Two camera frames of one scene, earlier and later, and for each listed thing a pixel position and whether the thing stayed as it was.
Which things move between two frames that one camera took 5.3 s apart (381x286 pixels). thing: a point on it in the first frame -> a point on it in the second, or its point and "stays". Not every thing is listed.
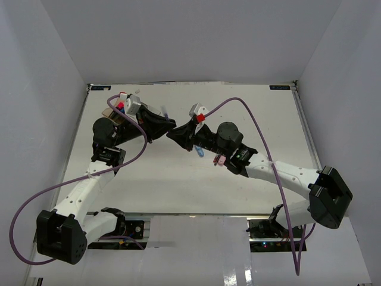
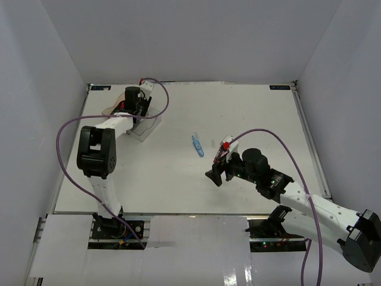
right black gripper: (185, 136) -> (218, 168)
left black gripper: (158, 127) -> (146, 103)
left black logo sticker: (99, 87) stays
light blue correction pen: (199, 151) stays
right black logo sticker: (280, 87) stays
